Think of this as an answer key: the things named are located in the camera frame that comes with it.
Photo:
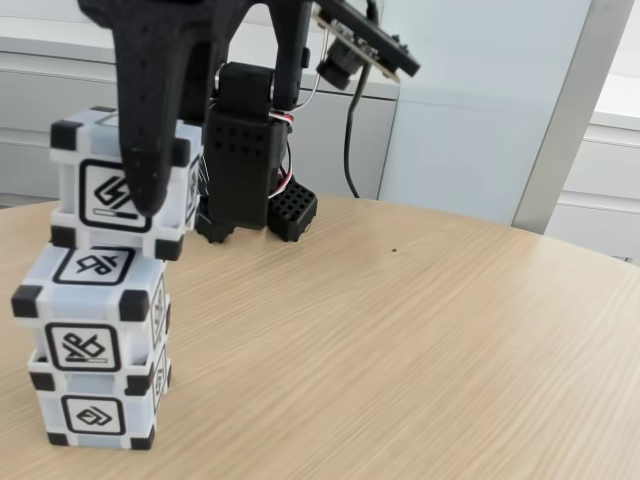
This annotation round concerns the white side cabinet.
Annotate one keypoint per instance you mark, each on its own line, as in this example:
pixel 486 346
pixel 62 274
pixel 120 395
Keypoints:
pixel 610 165

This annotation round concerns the white cube lightning print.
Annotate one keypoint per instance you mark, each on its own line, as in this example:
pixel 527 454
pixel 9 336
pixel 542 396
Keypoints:
pixel 67 190

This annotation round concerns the white cube nested diamond print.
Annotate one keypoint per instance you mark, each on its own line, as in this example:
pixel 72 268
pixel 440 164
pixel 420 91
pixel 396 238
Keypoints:
pixel 95 387

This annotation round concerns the long white drawer cabinet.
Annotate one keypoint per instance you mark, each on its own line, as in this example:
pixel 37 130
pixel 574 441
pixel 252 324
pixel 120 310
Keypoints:
pixel 30 90

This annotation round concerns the camera board on black bracket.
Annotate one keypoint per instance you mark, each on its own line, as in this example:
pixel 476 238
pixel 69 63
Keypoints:
pixel 340 65

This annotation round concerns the white cube crossed lines print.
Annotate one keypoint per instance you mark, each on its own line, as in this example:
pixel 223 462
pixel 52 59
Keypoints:
pixel 80 307

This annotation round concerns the grey slanted frame post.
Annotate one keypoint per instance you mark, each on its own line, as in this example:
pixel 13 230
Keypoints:
pixel 575 100

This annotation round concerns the black disc with white lines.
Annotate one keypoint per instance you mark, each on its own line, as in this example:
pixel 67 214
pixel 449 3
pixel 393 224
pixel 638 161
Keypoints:
pixel 202 175

